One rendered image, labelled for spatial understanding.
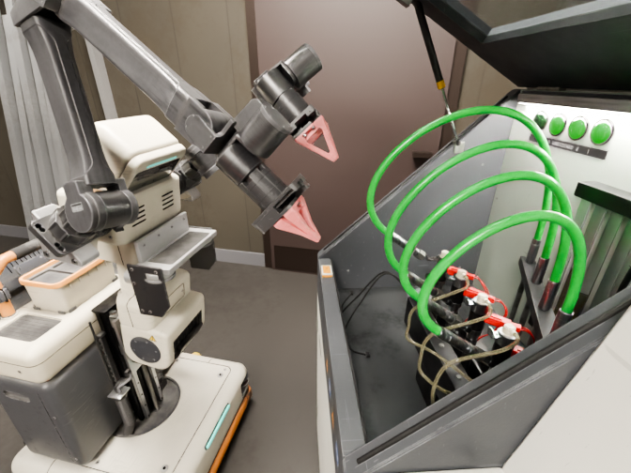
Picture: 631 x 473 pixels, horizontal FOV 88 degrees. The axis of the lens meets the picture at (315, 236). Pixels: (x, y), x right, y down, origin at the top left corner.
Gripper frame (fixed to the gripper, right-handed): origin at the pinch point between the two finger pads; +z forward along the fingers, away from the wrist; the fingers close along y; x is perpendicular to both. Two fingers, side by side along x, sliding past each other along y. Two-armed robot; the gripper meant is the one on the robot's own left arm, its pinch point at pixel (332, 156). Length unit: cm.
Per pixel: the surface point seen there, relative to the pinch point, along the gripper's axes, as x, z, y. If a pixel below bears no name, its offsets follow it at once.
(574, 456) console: 0, 46, -32
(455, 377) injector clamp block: 8.8, 45.9, -10.0
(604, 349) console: -9.7, 38.5, -29.8
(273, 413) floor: 104, 67, 69
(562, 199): -22.1, 29.2, -12.8
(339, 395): 26.7, 34.4, -13.5
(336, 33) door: -44, -67, 149
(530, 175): -20.0, 22.5, -15.0
